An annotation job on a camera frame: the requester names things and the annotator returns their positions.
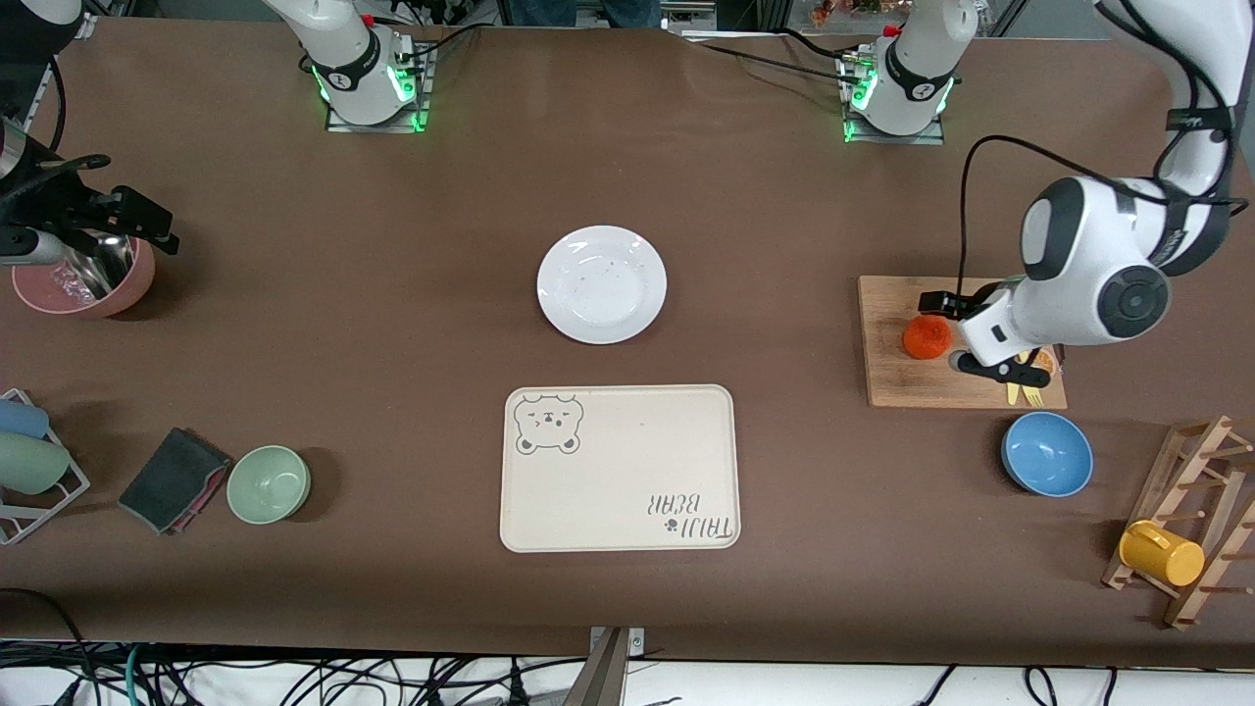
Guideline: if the light blue cup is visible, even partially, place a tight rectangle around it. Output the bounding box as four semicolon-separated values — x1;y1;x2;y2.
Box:
0;398;50;440

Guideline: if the bamboo cutting board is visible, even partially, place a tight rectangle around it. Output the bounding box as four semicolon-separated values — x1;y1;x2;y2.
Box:
859;275;1069;410

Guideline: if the white wire cup rack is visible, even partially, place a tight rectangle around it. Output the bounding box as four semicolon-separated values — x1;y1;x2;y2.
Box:
0;388;91;546

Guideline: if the pale green cup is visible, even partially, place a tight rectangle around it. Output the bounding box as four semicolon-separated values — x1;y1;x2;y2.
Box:
0;432;72;496

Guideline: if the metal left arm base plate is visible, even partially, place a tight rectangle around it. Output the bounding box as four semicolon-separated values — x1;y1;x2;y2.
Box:
841;49;947;146

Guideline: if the person in blue jeans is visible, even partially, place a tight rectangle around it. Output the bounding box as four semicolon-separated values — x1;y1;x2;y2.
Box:
508;0;665;29

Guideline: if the cream bear print tray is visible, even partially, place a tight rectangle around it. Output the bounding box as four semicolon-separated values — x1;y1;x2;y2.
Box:
500;384;742;554

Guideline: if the pale green bowl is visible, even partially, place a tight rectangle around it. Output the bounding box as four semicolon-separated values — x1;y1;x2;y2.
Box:
226;445;312;526

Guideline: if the wooden mug rack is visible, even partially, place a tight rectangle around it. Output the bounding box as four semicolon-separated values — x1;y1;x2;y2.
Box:
1101;416;1255;630

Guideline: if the orange mandarin fruit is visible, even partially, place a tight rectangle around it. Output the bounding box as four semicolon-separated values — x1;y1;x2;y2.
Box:
903;315;953;361

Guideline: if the pink bowl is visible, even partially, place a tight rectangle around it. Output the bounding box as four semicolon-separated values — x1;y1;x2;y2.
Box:
12;233;156;319

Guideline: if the dark grey folded cloth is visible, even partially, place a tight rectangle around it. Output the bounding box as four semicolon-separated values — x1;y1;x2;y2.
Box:
119;428;233;536

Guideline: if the yellow mug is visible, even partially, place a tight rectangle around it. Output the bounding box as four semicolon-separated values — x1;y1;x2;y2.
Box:
1119;521;1206;588

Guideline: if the shiny metal bowl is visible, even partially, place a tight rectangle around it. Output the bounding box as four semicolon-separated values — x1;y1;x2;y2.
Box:
59;235;134;301

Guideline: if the black right base cable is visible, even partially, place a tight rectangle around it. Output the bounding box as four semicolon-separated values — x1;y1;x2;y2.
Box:
410;22;483;62

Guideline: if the white round plate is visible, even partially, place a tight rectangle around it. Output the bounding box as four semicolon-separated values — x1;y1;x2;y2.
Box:
536;226;668;345

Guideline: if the black base cable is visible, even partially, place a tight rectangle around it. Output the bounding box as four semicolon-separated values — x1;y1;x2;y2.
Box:
698;41;856;87
410;22;483;62

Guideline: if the metal table edge bracket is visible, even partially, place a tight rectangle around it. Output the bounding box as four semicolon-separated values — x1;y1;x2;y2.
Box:
586;628;645;706

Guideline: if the black left base cable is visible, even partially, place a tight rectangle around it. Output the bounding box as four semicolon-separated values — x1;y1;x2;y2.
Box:
698;41;856;87

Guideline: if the blue bowl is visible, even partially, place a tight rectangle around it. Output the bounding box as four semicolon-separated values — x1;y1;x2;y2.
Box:
1001;412;1094;498

